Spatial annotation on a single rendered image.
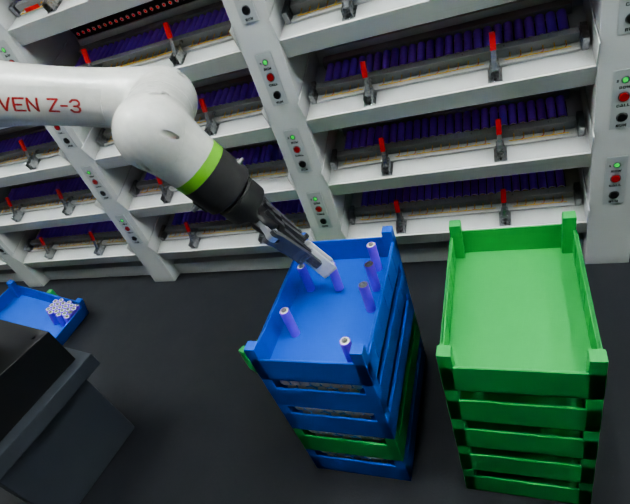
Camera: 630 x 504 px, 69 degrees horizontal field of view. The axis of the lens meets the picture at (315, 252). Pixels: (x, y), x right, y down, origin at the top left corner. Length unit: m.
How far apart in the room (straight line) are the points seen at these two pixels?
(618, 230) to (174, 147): 1.02
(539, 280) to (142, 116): 0.66
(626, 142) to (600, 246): 0.28
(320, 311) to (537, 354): 0.37
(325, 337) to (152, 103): 0.46
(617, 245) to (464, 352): 0.67
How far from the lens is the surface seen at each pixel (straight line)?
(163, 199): 1.51
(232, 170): 0.69
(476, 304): 0.81
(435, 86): 1.09
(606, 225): 1.28
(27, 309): 2.00
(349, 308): 0.85
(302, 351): 0.82
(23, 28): 1.46
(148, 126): 0.65
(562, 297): 0.82
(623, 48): 1.07
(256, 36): 1.11
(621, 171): 1.20
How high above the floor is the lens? 0.92
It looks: 36 degrees down
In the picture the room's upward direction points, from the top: 22 degrees counter-clockwise
